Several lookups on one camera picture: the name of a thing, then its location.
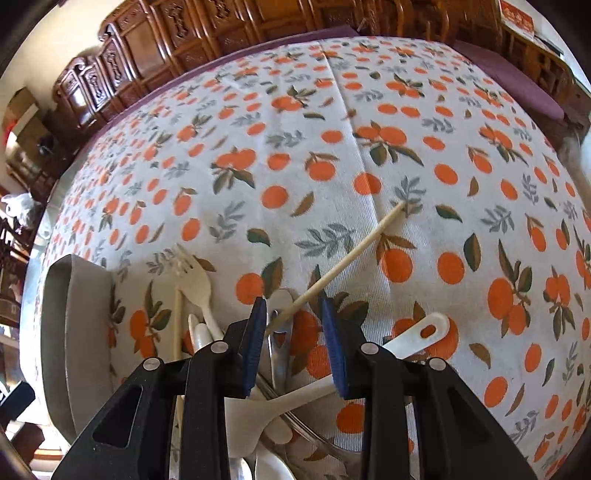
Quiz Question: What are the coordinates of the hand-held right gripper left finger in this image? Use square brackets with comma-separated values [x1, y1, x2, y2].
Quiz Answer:
[51, 298, 269, 480]

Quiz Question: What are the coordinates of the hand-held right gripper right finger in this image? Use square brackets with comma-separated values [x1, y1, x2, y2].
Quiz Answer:
[321, 296, 539, 480]

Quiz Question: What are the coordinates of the wooden chopstick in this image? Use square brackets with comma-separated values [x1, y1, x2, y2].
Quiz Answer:
[265, 200, 407, 335]
[172, 291, 185, 363]

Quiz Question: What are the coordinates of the cream plastic fork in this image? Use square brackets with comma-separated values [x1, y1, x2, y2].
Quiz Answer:
[172, 244, 225, 340]

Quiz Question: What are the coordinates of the grey utensil box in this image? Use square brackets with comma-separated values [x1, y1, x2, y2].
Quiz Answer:
[41, 254, 116, 444]

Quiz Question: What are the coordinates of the metal spoon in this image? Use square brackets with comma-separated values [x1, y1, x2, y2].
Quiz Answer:
[269, 290, 296, 388]

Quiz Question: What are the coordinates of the white spoon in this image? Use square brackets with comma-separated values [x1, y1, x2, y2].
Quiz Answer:
[187, 313, 213, 354]

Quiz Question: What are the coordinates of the white rice paddle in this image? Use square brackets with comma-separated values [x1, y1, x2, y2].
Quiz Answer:
[226, 313, 451, 457]

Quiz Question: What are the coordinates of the clear glass bowl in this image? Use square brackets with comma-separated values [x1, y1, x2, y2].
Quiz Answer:
[256, 374, 365, 480]

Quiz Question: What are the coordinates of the orange print tablecloth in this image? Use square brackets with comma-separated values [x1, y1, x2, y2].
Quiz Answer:
[28, 36, 591, 480]

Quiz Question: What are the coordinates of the dark wooden chair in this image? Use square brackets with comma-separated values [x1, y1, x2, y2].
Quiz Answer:
[0, 217, 31, 282]

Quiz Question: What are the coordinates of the white plastic bag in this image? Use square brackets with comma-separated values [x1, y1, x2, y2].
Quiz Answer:
[0, 193, 35, 227]

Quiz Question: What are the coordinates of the purple table underlay cloth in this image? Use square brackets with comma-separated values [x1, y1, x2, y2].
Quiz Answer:
[76, 25, 356, 153]

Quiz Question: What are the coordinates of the cardboard box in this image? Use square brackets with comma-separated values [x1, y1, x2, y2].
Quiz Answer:
[7, 88, 40, 121]
[14, 111, 51, 148]

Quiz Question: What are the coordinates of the carved wooden cabinet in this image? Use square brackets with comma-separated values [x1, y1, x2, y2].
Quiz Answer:
[53, 0, 370, 134]

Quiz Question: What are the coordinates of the purple bench cushion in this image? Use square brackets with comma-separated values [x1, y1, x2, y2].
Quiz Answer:
[452, 41, 566, 121]

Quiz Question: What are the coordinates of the carved wooden bench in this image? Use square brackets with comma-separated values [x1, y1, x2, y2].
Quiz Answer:
[501, 18, 591, 130]

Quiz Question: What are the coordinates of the red wall poster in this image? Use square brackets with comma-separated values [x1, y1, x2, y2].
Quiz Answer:
[500, 0, 536, 33]

